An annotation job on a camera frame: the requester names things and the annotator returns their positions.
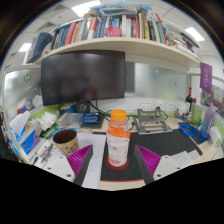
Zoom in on purple water bottle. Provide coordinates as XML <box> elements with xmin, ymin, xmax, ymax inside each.
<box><xmin>199</xmin><ymin>103</ymin><xmax>218</xmax><ymax>139</ymax></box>

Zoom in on dark wine bottle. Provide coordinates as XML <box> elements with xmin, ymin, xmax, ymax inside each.
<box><xmin>185</xmin><ymin>87</ymin><xmax>194</xmax><ymax>104</ymax></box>

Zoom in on small white paper slip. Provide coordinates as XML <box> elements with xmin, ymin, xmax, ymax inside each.
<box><xmin>169</xmin><ymin>149</ymin><xmax>201</xmax><ymax>169</ymax></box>

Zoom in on white napkin stack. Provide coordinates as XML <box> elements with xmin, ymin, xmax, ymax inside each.
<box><xmin>36</xmin><ymin>111</ymin><xmax>58</xmax><ymax>132</ymax></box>

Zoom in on purple hanging banner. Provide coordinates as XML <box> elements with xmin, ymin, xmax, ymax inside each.
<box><xmin>199</xmin><ymin>62</ymin><xmax>214</xmax><ymax>94</ymax></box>

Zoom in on beige shelf with books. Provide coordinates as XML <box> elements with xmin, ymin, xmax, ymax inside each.
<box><xmin>25</xmin><ymin>3</ymin><xmax>203</xmax><ymax>69</ymax></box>

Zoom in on small blue box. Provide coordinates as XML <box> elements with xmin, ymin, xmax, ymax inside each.
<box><xmin>82</xmin><ymin>112</ymin><xmax>101</xmax><ymax>126</ymax></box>

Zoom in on black desk mat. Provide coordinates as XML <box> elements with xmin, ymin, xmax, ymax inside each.
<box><xmin>91</xmin><ymin>129</ymin><xmax>204</xmax><ymax>183</ymax></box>

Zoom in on flat round red coaster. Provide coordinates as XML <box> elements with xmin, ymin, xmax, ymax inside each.
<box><xmin>104</xmin><ymin>156</ymin><xmax>131</xmax><ymax>172</ymax></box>

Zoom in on black cables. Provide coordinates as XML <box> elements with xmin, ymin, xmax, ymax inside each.
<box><xmin>88</xmin><ymin>101</ymin><xmax>138</xmax><ymax>132</ymax></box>

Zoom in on blue tissue box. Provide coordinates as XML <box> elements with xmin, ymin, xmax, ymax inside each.
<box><xmin>9</xmin><ymin>110</ymin><xmax>43</xmax><ymax>156</ymax></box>

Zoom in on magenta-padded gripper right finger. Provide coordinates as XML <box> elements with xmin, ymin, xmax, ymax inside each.
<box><xmin>133</xmin><ymin>143</ymin><xmax>188</xmax><ymax>185</ymax></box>

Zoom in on patterned ceramic mug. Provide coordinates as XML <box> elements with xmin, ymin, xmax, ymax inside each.
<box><xmin>52</xmin><ymin>128</ymin><xmax>80</xmax><ymax>158</ymax></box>

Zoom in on white wall socket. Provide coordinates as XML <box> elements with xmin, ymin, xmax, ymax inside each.
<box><xmin>139</xmin><ymin>100</ymin><xmax>153</xmax><ymax>112</ymax></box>
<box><xmin>153</xmin><ymin>100</ymin><xmax>166</xmax><ymax>113</ymax></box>
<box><xmin>165</xmin><ymin>101</ymin><xmax>177</xmax><ymax>113</ymax></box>

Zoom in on dark blue pad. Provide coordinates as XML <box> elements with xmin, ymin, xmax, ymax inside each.
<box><xmin>191</xmin><ymin>131</ymin><xmax>209</xmax><ymax>146</ymax></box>

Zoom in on grey metal laptop stand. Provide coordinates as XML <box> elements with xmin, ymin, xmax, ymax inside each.
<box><xmin>134</xmin><ymin>108</ymin><xmax>174</xmax><ymax>135</ymax></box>

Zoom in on white paper sheet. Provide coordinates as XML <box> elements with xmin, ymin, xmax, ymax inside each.
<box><xmin>43</xmin><ymin>132</ymin><xmax>108</xmax><ymax>189</ymax></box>

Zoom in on blue round container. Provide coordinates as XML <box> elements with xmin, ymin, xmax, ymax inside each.
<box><xmin>59</xmin><ymin>103</ymin><xmax>78</xmax><ymax>114</ymax></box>

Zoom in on orange-capped drink bottle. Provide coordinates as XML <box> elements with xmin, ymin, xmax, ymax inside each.
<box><xmin>105</xmin><ymin>109</ymin><xmax>132</xmax><ymax>168</ymax></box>

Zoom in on black computer monitor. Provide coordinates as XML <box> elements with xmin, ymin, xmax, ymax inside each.
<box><xmin>40</xmin><ymin>49</ymin><xmax>127</xmax><ymax>114</ymax></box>

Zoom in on white jar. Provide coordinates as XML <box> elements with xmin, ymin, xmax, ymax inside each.
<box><xmin>176</xmin><ymin>103</ymin><xmax>189</xmax><ymax>118</ymax></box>

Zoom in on white tissue pack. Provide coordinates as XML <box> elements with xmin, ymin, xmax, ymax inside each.
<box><xmin>208</xmin><ymin>125</ymin><xmax>223</xmax><ymax>148</ymax></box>

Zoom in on coiled blue cable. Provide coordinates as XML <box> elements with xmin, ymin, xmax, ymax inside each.
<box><xmin>178</xmin><ymin>123</ymin><xmax>198</xmax><ymax>138</ymax></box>

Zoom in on clear plastic box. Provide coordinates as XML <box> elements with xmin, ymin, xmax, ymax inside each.
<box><xmin>56</xmin><ymin>112</ymin><xmax>84</xmax><ymax>130</ymax></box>

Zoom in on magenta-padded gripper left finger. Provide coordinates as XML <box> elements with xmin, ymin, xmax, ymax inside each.
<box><xmin>43</xmin><ymin>143</ymin><xmax>95</xmax><ymax>187</ymax></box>

